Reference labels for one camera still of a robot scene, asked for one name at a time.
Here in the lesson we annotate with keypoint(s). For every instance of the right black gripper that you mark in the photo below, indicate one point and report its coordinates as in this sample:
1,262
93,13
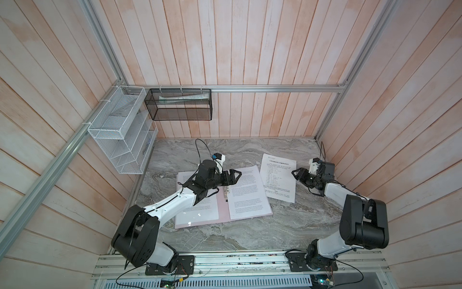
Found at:
301,175

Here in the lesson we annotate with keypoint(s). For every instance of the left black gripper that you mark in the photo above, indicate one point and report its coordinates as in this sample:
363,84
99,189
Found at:
233,180

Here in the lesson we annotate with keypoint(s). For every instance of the pink file folder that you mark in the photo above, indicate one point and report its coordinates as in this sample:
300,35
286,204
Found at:
223,209

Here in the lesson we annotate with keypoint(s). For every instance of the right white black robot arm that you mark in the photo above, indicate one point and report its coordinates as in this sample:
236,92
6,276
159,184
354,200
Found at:
363,223

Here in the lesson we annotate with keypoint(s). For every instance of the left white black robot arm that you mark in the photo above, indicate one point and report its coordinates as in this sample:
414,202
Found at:
136,238

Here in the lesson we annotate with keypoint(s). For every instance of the metal folder clip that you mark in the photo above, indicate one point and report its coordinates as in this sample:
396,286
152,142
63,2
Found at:
226,193

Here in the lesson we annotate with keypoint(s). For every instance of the horizontal aluminium back bar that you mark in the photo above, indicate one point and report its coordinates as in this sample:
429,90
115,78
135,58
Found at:
265,88

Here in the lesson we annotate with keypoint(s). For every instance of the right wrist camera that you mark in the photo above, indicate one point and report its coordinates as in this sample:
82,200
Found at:
314,166

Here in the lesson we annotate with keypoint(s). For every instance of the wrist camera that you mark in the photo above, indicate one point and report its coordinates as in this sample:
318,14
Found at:
314,166
219,159

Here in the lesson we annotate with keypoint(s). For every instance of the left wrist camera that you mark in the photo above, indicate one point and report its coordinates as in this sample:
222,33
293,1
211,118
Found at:
219,159

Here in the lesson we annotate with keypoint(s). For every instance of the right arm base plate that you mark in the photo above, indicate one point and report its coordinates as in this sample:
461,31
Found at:
301,261

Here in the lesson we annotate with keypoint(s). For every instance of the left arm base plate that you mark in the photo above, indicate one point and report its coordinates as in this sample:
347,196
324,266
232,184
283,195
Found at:
180,265

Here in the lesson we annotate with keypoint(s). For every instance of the black mesh wall basket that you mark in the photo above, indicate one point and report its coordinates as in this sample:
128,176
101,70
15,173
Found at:
179,104

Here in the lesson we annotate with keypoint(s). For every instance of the aluminium front rail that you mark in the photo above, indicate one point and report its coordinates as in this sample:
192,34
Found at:
263,262

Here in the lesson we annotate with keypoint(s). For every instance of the white perforated cable duct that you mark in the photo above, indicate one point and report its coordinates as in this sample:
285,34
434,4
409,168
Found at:
233,282

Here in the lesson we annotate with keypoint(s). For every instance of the white wire mesh shelf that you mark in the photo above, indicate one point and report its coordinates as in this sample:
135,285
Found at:
125,131

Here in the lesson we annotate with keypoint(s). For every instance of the right aluminium frame post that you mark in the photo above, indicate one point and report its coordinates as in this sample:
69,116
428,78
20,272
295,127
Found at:
379,25

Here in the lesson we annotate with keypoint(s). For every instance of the left aluminium frame bar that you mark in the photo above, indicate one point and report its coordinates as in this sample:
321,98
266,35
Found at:
37,193

